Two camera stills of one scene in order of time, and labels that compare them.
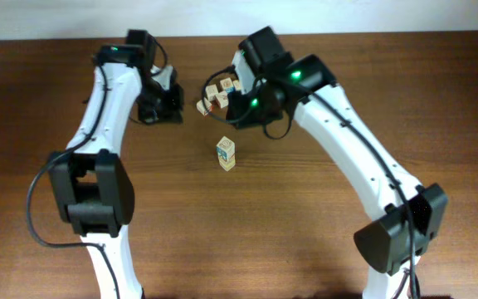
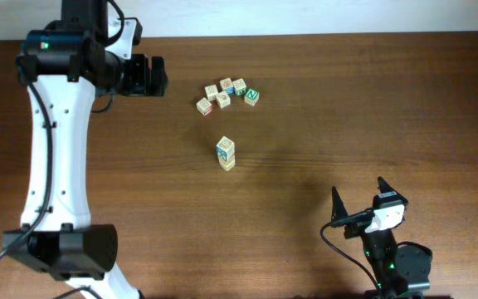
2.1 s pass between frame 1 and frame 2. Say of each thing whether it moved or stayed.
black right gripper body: moved
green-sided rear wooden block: stayed
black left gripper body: moved
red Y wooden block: stayed
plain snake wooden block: stayed
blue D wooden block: stayed
